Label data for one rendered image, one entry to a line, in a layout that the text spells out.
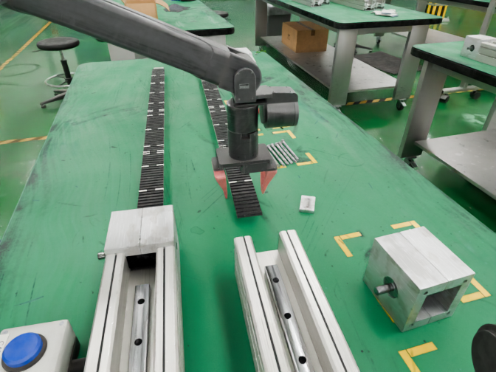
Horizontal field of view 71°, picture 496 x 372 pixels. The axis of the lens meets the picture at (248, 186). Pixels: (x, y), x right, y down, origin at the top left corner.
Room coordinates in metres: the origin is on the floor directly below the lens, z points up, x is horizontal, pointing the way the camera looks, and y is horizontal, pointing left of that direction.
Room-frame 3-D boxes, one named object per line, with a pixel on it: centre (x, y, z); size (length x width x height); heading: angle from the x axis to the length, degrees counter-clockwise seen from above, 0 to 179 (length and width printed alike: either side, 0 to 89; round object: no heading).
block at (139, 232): (0.41, 0.18, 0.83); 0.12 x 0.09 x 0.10; 101
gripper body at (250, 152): (0.59, 0.01, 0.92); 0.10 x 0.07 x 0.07; 101
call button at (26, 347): (0.22, 0.26, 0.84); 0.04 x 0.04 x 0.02
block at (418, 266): (0.34, -0.24, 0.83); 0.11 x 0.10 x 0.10; 108
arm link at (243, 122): (0.59, 0.00, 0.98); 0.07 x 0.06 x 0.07; 100
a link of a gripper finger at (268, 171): (0.60, -0.02, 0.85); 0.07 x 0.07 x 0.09; 11
